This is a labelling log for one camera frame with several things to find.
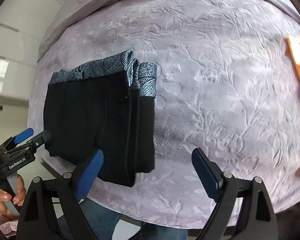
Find left hand with painted nails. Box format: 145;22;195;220
0;174;26;220

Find lilac embossed bed blanket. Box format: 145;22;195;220
28;0;300;229

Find pink sleeve forearm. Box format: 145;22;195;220
0;214;18;238

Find black pants with patterned waistband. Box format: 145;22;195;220
43;50;157;187

